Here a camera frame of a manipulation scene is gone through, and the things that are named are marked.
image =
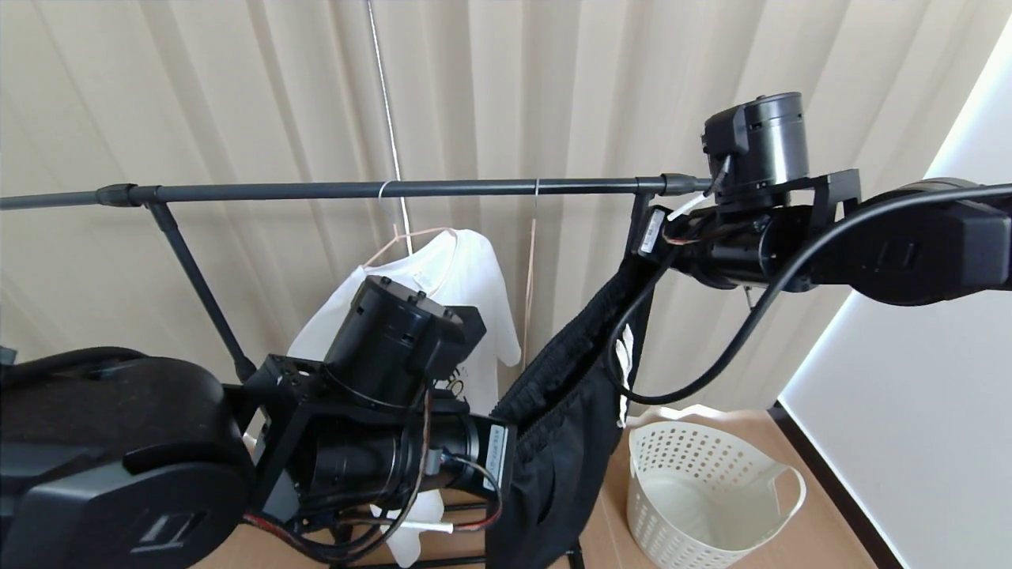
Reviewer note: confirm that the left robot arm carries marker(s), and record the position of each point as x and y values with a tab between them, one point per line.
118	458

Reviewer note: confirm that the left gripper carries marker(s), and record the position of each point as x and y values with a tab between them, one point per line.
371	462

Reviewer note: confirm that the black clothes rack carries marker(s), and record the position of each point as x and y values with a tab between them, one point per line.
277	190

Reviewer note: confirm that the white laundry basket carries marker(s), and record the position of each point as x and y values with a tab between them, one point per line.
711	506

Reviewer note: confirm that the white printed t-shirt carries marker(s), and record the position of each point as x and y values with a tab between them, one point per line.
474	284

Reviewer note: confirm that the beige curtain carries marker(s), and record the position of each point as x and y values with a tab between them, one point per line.
158	95

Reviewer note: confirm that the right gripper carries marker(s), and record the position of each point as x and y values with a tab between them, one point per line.
735	253

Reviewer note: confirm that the black garment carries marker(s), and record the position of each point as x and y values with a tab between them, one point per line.
553	442

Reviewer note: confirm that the pink clothes hanger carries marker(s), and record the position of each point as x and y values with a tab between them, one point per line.
531	276
394	231

